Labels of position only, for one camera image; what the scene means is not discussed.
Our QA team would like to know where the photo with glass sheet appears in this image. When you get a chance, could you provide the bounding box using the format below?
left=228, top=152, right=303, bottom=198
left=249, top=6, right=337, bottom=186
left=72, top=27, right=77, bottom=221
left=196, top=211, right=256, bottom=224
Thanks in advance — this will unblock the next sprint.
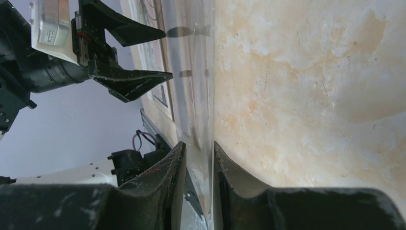
left=126, top=0, right=216, bottom=230

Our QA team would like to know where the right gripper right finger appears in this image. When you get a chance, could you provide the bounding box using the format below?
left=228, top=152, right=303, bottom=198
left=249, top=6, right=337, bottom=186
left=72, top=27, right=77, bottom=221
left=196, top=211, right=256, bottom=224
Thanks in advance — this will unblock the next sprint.
left=213, top=143, right=406, bottom=230

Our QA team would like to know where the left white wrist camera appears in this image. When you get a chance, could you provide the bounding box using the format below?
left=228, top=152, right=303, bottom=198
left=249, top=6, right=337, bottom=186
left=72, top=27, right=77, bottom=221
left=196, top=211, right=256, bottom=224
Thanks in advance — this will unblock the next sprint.
left=29, top=0, right=78, bottom=65

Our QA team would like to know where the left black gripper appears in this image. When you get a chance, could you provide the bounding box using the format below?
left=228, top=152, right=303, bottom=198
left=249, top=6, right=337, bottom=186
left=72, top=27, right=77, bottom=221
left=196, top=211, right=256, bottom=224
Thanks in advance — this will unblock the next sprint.
left=21, top=0, right=173, bottom=103

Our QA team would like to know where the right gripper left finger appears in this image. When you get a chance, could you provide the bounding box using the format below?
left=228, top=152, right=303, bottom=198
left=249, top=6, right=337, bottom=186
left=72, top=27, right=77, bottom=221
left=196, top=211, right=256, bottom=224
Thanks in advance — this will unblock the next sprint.
left=0, top=142, right=187, bottom=230

